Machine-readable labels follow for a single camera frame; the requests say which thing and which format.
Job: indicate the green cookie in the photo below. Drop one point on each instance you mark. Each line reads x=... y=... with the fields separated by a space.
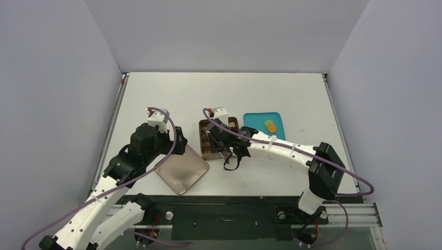
x=268 y=123

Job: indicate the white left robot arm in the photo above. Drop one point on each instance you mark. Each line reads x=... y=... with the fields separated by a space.
x=123 y=170

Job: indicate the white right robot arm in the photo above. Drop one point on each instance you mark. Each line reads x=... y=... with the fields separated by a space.
x=321 y=164

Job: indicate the gold tin lid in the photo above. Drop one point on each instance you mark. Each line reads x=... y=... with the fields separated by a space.
x=182 y=172

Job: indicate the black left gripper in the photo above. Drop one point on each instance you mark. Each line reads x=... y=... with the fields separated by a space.
x=170 y=147

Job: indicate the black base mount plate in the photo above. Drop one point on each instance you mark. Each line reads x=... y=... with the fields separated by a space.
x=231 y=218

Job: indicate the aluminium rail frame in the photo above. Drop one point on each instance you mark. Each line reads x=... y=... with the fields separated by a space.
x=359 y=215

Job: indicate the gold cookie tin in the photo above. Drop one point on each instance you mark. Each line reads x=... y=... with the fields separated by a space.
x=206 y=152

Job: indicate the orange cookie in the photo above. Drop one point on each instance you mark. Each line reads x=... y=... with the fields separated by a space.
x=272 y=128

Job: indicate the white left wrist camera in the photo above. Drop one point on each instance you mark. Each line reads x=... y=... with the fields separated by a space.
x=156 y=118

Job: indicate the teal plastic tray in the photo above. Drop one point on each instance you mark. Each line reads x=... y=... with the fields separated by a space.
x=256 y=120

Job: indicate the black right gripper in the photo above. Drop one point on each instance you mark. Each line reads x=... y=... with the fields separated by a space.
x=215 y=130

